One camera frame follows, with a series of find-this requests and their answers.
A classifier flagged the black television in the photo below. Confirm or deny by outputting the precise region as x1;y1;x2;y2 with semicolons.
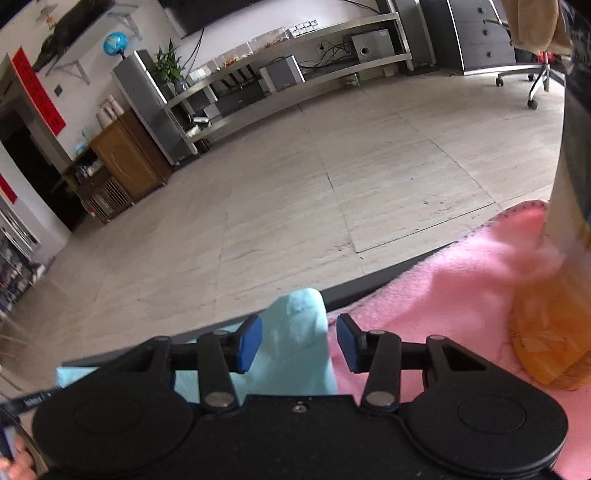
158;0;257;37

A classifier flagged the blue globe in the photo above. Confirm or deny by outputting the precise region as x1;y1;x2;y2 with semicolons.
102;32;129;59

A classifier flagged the office chair base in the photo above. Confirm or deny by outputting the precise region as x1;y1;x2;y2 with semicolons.
482;18;567;111

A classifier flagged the wooden cabinet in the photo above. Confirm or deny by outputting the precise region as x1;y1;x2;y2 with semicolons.
63;110;172;224

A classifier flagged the tall grey speaker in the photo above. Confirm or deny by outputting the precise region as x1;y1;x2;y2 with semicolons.
111;49;199;167

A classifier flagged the dark drawer cabinet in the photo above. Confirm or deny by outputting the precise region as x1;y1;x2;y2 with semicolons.
421;0;516;75

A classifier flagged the long silver media shelf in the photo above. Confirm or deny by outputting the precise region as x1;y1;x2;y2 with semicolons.
165;11;413;145

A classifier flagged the teal t-shirt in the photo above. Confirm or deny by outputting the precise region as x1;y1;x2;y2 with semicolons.
55;287;340;406

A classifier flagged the orange juice bottle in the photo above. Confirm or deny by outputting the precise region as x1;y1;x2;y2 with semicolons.
509;1;590;390

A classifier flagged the grey subwoofer box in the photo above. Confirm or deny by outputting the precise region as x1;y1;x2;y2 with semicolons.
352;29;394;63

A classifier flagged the pink cartoon blanket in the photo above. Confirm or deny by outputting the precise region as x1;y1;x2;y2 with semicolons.
329;200;590;479

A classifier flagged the green potted plant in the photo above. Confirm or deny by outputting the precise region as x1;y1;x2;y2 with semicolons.
154;40;186;94

